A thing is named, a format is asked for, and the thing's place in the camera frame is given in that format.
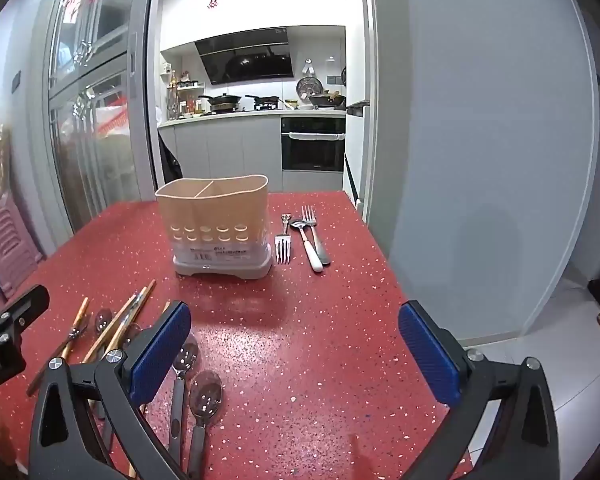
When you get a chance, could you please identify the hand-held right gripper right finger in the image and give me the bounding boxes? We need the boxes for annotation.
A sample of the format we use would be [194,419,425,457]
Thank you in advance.
[395,300,563,480]

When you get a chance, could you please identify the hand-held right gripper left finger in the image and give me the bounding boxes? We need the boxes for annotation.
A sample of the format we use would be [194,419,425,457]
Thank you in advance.
[17,300,193,480]

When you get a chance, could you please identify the blue patterned chopstick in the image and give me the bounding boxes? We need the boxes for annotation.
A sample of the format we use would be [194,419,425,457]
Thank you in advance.
[104,287,148,355]

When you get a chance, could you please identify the beige plastic cutlery holder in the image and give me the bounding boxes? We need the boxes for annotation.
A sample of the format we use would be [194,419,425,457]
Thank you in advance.
[154,174,274,277]

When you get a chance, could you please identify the stack of pink plastic stools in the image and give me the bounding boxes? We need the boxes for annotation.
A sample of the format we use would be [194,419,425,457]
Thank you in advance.
[0,198,45,302]

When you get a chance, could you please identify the plain steel fork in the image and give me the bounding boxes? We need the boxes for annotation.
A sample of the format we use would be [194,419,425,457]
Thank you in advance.
[301,204,332,267]

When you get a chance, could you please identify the black hanging cloth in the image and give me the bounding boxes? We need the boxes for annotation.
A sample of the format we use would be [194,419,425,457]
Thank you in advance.
[157,129,184,187]

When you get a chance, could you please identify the glass sliding door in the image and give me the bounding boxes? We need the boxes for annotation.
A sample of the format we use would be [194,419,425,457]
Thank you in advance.
[40,0,159,234]

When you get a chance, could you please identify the grey kitchen cabinets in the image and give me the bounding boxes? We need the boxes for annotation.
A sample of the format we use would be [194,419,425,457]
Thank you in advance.
[158,110,347,194]

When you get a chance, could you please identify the black built-in oven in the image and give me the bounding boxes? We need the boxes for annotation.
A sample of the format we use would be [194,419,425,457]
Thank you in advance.
[280,117,346,174]

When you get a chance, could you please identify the rack of condiment bottles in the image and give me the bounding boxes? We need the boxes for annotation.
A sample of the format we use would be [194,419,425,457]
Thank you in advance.
[164,69,207,119]

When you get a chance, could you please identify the black wok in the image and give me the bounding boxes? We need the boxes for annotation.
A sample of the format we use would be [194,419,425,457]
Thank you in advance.
[198,92,242,111]

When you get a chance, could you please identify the black frying pan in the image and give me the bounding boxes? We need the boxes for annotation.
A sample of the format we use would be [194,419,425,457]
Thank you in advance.
[244,93,281,109]

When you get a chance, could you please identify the round metal steamer rack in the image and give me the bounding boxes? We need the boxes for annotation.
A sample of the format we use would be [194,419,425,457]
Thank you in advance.
[296,75,320,101]

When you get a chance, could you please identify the white refrigerator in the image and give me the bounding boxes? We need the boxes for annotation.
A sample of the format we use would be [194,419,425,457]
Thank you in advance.
[344,0,377,212]

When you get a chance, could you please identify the black range hood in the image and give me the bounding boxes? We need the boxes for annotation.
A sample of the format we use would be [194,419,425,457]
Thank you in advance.
[194,27,295,86]

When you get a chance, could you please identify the white handled steel spoon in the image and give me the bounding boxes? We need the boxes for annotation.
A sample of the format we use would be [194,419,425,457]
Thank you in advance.
[289,219,326,274]

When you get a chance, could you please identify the steel fork ornate handle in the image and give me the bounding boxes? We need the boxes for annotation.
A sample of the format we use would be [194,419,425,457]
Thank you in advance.
[275,214,293,265]

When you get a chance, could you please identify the wok with wooden handle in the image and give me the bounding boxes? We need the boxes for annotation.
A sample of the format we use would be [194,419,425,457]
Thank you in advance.
[307,90,347,110]

